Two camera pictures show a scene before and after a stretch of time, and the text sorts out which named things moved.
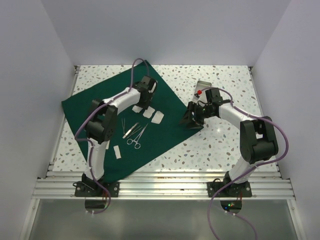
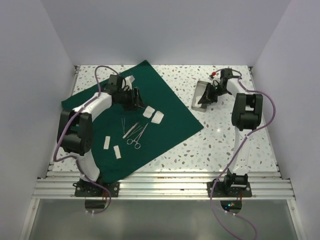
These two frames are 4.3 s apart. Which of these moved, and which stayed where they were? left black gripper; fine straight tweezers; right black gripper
Moved: left black gripper; right black gripper
Stayed: fine straight tweezers
